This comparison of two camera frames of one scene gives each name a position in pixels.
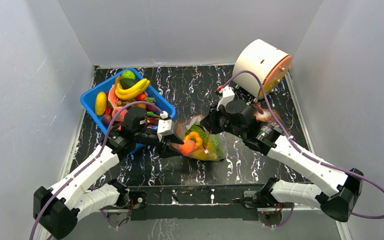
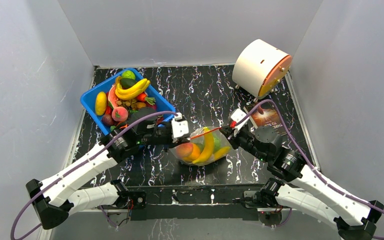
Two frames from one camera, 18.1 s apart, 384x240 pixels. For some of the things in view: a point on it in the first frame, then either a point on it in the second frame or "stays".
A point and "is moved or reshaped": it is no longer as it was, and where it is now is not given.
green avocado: (126, 83) stays
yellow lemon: (101, 102) stays
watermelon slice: (112, 97) stays
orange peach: (188, 146) stays
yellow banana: (207, 154) to (221, 152)
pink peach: (120, 117) stays
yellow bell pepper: (194, 136) to (195, 154)
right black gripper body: (212, 120) to (232, 135)
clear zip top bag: (199, 142) is moved or reshaped
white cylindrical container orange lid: (272, 65) stays
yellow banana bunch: (133, 92) stays
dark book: (266, 115) stays
